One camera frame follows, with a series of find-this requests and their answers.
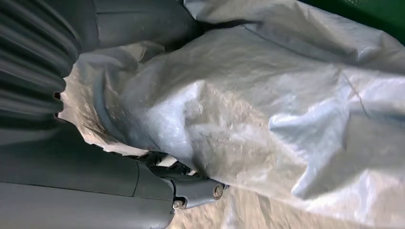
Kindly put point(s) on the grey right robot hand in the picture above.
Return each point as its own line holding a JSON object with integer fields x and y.
{"x": 79, "y": 177}

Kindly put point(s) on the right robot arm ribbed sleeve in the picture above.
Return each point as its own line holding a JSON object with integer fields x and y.
{"x": 31, "y": 63}

